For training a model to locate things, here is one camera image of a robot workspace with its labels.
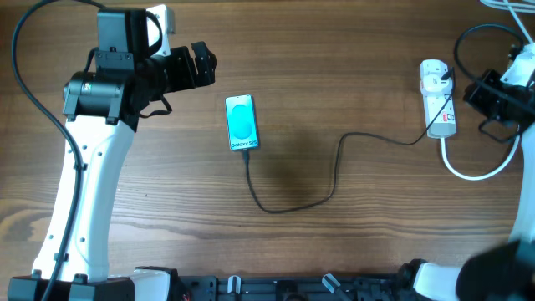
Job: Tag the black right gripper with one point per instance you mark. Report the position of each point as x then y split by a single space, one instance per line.
476 93

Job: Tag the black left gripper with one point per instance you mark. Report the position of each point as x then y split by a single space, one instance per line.
181 57

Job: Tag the smartphone with teal screen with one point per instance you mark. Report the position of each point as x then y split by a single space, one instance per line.
241 122

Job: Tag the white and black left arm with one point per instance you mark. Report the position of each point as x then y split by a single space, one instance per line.
132 66

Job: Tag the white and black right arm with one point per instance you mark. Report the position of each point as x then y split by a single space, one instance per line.
505 272

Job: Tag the white USB charger plug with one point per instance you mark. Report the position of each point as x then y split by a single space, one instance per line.
435 84

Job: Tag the white power strip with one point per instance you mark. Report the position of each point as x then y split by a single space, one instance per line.
439 112

